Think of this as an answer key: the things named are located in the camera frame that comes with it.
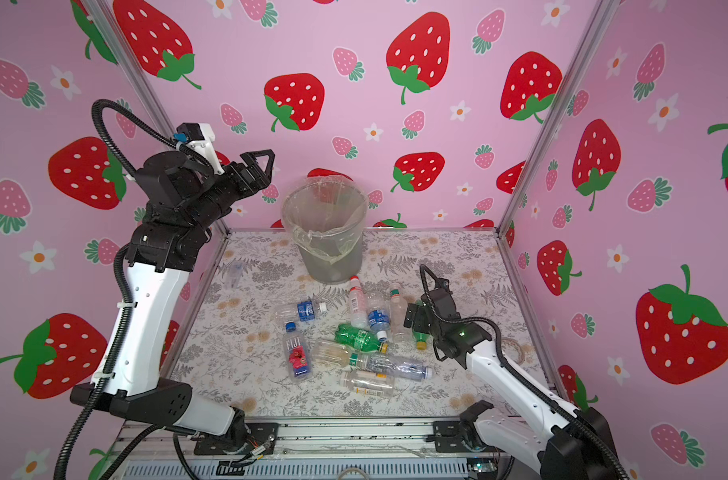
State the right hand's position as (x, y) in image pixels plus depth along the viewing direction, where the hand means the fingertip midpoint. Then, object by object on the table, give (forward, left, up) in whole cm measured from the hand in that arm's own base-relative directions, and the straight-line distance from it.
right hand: (420, 311), depth 83 cm
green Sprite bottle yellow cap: (-7, +17, -7) cm, 19 cm away
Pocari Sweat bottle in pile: (+2, +12, -6) cm, 14 cm away
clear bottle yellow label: (-11, +25, -12) cm, 30 cm away
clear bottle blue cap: (-13, +7, -11) cm, 18 cm away
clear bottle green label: (-2, +6, -11) cm, 13 cm away
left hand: (+6, +36, +43) cm, 56 cm away
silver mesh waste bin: (+18, +36, -8) cm, 41 cm away
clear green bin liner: (+34, +36, +3) cm, 50 cm away
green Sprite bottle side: (-4, -1, -10) cm, 11 cm away
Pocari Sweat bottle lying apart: (-1, +37, -6) cm, 37 cm away
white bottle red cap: (+4, +19, -7) cm, 21 cm away
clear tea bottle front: (-18, +13, -10) cm, 24 cm away
